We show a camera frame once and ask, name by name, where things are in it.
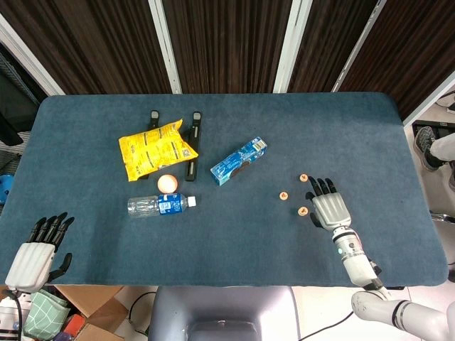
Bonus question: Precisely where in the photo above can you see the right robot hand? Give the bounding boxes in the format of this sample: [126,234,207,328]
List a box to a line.
[304,175,353,230]

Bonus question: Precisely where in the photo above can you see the green checked bag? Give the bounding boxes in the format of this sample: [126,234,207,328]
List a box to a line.
[21,288,71,340]

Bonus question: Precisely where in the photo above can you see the cream orange ball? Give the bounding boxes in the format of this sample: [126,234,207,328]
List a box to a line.
[157,174,178,194]

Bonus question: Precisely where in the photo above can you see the brown cardboard box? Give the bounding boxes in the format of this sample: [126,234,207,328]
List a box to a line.
[55,285,129,341]

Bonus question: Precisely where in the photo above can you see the white partition frame post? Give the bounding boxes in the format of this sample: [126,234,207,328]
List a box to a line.
[403,69,455,125]
[332,0,388,93]
[272,0,314,94]
[148,0,183,94]
[0,13,67,97]

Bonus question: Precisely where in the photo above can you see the grey sneaker shoe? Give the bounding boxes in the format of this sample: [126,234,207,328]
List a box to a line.
[413,126,445,173]

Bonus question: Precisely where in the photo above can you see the clear plastic water bottle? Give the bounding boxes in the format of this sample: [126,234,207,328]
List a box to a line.
[127,193,198,219]

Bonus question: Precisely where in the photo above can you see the yellow snack bag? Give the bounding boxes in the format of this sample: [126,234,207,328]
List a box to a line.
[118,118,199,183]

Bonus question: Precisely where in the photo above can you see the blue cookie box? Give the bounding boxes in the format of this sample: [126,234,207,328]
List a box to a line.
[209,136,269,187]

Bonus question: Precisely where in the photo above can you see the blue table cloth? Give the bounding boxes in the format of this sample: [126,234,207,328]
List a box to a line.
[0,92,449,288]

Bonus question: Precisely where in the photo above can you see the blue plastic barrel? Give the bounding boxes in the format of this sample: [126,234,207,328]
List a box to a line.
[0,173,14,205]

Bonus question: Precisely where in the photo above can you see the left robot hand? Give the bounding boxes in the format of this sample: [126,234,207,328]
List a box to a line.
[4,212,75,294]

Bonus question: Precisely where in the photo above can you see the grey robot torso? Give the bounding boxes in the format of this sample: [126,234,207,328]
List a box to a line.
[147,286,301,341]

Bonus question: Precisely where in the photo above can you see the person leg light trousers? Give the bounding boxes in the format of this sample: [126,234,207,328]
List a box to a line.
[428,133,455,165]

